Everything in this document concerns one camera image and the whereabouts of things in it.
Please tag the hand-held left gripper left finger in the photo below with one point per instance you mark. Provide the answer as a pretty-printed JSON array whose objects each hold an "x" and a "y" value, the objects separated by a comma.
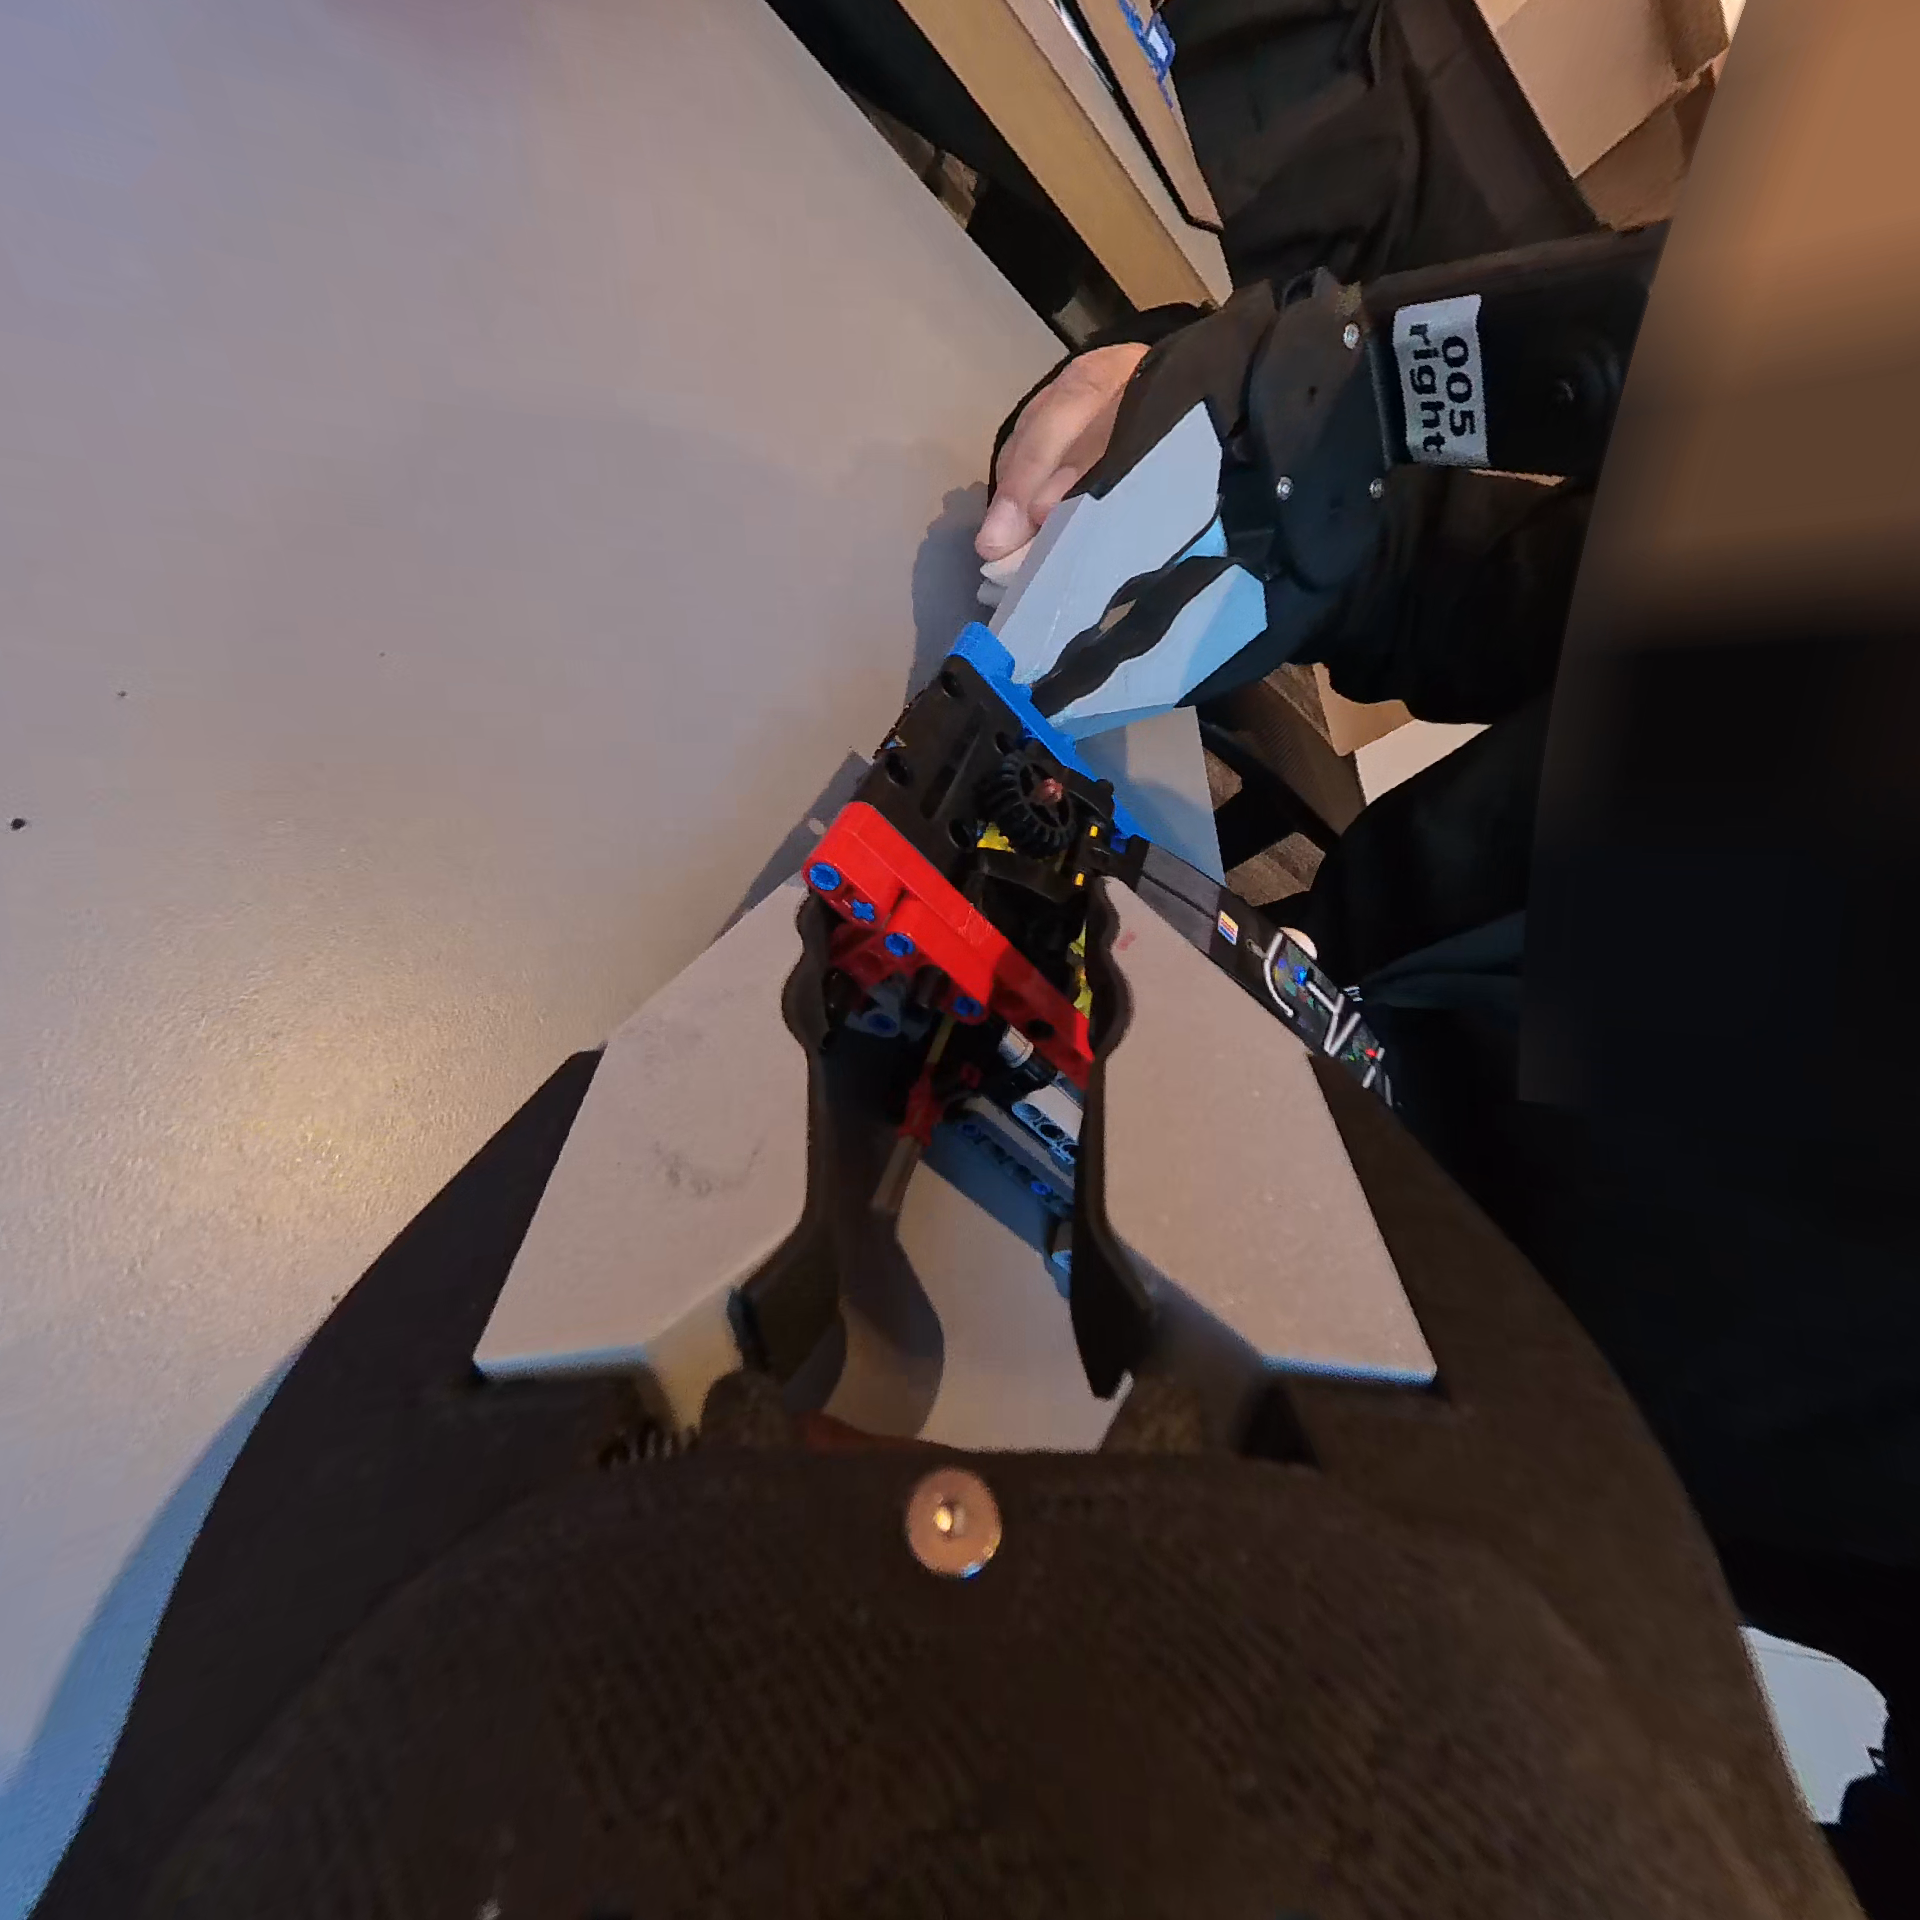
[{"x": 658, "y": 1170}]

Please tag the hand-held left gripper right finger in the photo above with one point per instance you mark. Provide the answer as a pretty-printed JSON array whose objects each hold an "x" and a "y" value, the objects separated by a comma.
[{"x": 1246, "y": 1187}]

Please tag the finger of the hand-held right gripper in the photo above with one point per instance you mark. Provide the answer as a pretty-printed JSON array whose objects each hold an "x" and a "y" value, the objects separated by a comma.
[
  {"x": 1186, "y": 648},
  {"x": 1128, "y": 528}
]

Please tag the toy brick car model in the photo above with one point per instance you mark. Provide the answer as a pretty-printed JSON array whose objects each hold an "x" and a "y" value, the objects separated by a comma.
[{"x": 929, "y": 910}]

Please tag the person's right forearm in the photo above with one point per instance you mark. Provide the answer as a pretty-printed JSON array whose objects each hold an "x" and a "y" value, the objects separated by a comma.
[{"x": 1439, "y": 629}]

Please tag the grey desk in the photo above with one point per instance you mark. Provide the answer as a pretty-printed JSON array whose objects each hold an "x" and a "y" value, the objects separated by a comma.
[{"x": 377, "y": 528}]

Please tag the person's right hand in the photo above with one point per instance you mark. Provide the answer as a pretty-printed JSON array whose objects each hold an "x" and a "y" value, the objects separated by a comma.
[{"x": 1067, "y": 435}]

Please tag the dark cloth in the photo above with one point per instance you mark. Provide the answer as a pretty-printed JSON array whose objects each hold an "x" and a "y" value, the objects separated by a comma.
[{"x": 1349, "y": 133}]

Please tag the grey table with beige edge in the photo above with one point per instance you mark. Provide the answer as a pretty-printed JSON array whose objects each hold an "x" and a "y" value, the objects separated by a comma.
[{"x": 1080, "y": 133}]

